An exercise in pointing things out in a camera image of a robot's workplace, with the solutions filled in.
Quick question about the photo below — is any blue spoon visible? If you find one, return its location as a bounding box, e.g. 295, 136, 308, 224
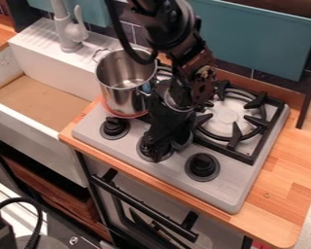
139, 81, 158, 95

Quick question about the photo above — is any toy stove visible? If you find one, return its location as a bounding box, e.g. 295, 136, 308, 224
71, 63, 293, 215

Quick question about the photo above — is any silver pot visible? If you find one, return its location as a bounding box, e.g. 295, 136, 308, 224
90, 47, 160, 119

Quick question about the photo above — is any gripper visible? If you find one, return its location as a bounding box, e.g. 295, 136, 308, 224
137, 80, 200, 163

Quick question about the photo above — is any tap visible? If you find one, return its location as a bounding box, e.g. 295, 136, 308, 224
49, 0, 91, 53

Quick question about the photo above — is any toy sink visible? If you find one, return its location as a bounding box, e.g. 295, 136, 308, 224
0, 44, 95, 134

